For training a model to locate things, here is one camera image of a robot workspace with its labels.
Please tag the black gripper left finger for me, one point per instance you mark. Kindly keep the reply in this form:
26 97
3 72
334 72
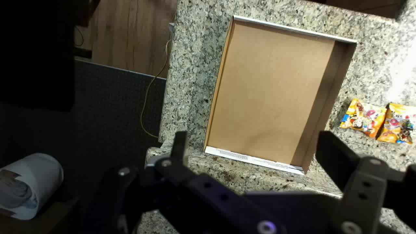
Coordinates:
195 189

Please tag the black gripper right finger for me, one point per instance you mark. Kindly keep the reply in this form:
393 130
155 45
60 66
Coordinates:
364 189

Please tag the yellow cartoon candy sachet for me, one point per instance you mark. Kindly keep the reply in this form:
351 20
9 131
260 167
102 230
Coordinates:
398 124
363 117

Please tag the shallow brown cardboard box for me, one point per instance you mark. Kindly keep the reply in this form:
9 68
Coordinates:
268 94

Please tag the black flat panel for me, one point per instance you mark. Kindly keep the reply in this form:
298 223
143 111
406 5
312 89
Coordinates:
112 111

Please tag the white waste bin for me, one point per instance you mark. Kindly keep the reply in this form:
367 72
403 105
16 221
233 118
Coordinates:
30 182

